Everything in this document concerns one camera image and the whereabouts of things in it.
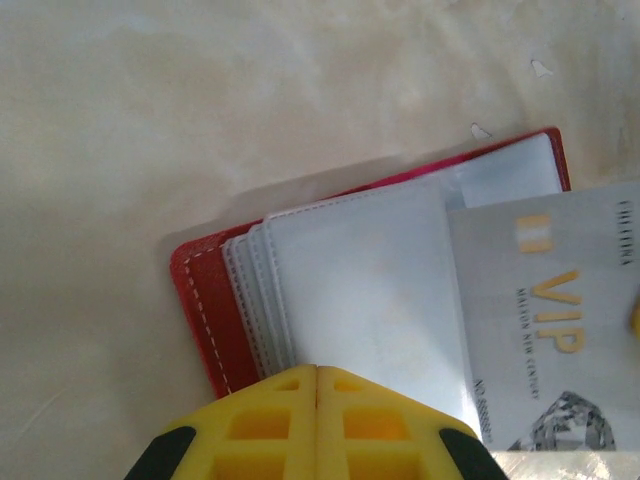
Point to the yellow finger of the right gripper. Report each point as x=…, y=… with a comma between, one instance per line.
x=636, y=317

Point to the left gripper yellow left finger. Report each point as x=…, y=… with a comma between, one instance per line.
x=260, y=440

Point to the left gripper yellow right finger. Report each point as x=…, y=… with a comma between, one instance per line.
x=375, y=440

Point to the silver VIP card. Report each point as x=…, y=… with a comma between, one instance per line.
x=500, y=300

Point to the red leather card holder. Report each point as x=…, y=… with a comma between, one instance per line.
x=350, y=275

